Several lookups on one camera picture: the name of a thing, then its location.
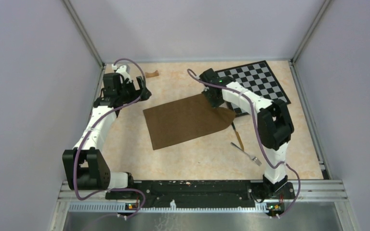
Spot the brown fabric napkin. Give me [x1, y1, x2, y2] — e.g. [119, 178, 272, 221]
[143, 94, 236, 150]

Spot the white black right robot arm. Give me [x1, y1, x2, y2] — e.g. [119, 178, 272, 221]
[188, 68, 294, 198]

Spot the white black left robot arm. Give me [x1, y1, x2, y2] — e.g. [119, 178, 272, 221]
[62, 64, 152, 199]

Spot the small wooden arch block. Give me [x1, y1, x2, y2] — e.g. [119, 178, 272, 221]
[145, 70, 159, 78]

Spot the black white checkerboard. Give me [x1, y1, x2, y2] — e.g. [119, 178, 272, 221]
[216, 60, 291, 104]

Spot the silver metal fork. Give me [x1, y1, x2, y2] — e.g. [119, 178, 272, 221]
[230, 142, 262, 166]

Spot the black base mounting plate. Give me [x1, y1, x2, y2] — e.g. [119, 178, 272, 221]
[105, 180, 295, 208]

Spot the green wooden handled knife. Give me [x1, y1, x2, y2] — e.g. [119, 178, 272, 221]
[231, 122, 244, 151]

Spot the aluminium frame rail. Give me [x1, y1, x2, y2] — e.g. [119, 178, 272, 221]
[57, 180, 347, 215]

